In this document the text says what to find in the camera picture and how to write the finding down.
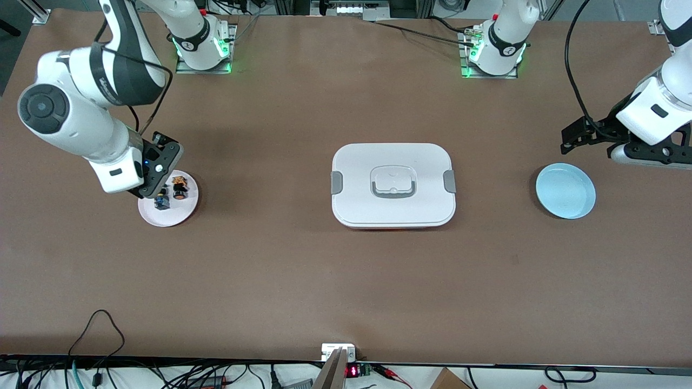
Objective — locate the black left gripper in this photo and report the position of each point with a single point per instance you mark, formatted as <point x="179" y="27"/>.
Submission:
<point x="609" y="125"/>

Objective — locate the silver table corner bracket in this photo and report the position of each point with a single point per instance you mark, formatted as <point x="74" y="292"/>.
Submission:
<point x="42" y="16"/>
<point x="656" y="27"/>

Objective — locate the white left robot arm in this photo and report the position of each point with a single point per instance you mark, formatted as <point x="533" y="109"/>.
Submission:
<point x="657" y="102"/>

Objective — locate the black power adapter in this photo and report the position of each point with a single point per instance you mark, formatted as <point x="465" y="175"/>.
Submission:
<point x="208" y="382"/>

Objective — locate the light blue round plate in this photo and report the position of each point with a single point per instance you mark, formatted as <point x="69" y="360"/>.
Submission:
<point x="565" y="194"/>

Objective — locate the orange push button switch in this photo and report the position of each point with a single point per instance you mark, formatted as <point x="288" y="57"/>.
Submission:
<point x="180" y="189"/>

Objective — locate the green push button switch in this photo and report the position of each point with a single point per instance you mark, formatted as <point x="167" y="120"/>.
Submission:
<point x="161" y="203"/>

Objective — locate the white mount bracket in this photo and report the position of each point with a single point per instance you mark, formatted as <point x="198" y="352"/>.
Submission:
<point x="327" y="350"/>

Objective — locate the brown cardboard piece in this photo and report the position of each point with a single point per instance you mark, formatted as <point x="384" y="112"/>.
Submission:
<point x="448" y="381"/>

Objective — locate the white round plate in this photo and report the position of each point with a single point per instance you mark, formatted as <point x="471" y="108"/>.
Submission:
<point x="181" y="213"/>

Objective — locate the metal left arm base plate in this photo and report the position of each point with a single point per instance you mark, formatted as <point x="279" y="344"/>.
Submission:
<point x="470" y="73"/>

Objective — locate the grey camera mount bar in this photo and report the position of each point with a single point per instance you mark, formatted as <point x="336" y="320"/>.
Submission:
<point x="332" y="373"/>

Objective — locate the metal frame behind table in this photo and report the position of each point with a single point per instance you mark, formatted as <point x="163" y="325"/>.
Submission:
<point x="351" y="9"/>

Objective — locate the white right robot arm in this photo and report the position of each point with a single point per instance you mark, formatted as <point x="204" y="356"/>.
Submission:
<point x="70" y="119"/>

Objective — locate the red digit display module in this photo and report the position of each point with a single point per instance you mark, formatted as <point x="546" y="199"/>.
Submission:
<point x="352" y="371"/>

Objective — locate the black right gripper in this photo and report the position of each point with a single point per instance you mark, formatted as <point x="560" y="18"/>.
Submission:
<point x="164" y="139"/>

